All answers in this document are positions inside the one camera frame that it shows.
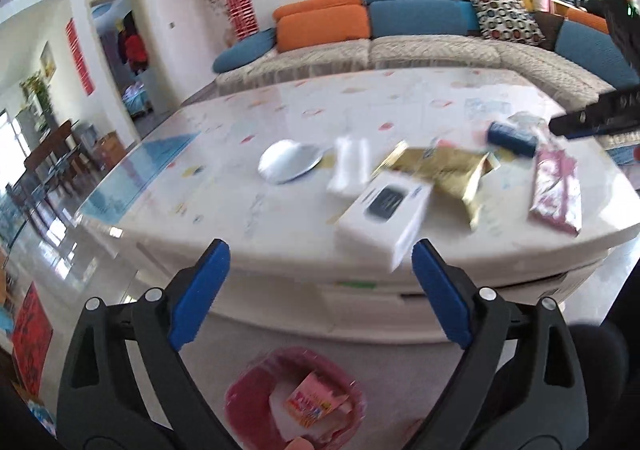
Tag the blue bolster cushion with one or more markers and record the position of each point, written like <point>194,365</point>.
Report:
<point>245,50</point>

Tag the pink trash bin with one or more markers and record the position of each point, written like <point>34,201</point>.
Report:
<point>250,395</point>

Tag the green house plant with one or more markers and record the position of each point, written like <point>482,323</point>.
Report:
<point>37,88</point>

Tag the red hanging garment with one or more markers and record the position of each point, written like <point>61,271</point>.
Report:
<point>136,53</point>

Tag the pink plastic packet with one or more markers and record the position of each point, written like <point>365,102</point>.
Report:
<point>555,190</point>

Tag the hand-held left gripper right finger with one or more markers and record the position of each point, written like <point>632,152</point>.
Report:
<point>440,290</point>

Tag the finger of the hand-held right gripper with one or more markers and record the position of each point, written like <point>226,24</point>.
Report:
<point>595,120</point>

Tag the orange sofa back cushion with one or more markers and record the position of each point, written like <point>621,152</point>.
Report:
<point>320,28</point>

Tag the brown pillow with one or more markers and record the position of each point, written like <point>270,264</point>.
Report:
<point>547,30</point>

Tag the red floor rug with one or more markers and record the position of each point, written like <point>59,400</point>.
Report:
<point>31,340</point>

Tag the beige sofa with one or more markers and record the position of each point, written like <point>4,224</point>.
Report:
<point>425,53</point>

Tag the dark blue small packet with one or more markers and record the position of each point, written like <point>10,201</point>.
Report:
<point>510,138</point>

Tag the small red wall hanging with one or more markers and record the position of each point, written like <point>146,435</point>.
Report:
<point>80,58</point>

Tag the gold foil packet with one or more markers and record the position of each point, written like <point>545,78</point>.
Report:
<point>450,175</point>

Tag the white coffee table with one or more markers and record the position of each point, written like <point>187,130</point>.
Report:
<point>225,210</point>

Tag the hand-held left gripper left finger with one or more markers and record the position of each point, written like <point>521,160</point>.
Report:
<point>200,290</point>

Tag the white cardboard device box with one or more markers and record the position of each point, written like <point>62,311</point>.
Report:
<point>385,210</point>

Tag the blue sofa back cushion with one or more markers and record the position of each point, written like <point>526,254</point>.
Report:
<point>415,15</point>

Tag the clear plastic wrapper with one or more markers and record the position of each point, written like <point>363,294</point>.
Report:
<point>527,120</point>

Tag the white round plate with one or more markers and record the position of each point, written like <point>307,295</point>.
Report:
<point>287,160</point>

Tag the pink printed wrapper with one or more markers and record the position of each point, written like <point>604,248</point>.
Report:
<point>312,402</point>

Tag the dark wooden dining chairs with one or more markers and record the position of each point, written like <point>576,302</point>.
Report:
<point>47,155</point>

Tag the white plastic packet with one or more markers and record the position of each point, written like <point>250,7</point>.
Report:
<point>347,165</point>

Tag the orange sofa corner cushion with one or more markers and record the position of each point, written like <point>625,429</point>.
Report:
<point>590,20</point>

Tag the blue sofa corner cushion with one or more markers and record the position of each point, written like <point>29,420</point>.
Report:
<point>595,53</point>

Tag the circle patterned pillow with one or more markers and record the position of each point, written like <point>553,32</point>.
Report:
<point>505,13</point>

